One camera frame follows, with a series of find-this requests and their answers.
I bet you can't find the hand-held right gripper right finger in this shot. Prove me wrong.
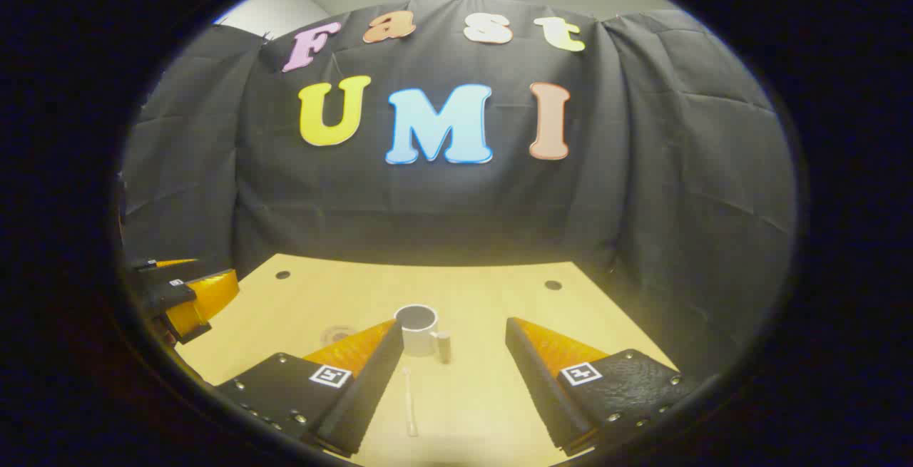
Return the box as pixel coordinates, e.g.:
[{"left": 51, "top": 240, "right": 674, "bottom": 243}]
[{"left": 505, "top": 316, "right": 703, "bottom": 457}]

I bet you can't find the white toothbrush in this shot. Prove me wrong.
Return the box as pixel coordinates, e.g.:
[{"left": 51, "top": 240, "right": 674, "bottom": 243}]
[{"left": 402, "top": 366, "right": 419, "bottom": 438}]

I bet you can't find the white cup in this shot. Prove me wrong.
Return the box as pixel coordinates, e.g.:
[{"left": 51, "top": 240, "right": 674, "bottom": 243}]
[{"left": 394, "top": 303, "right": 442, "bottom": 358}]

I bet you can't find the black backdrop cloth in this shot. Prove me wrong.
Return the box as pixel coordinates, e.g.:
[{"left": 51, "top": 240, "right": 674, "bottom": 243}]
[{"left": 118, "top": 0, "right": 798, "bottom": 382}]

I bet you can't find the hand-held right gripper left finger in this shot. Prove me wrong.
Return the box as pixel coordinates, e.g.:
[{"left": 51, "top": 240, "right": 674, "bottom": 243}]
[{"left": 214, "top": 319, "right": 405, "bottom": 457}]

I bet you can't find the wooden desktop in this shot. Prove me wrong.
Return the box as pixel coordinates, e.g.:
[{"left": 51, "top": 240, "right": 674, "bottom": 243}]
[{"left": 173, "top": 253, "right": 678, "bottom": 467}]

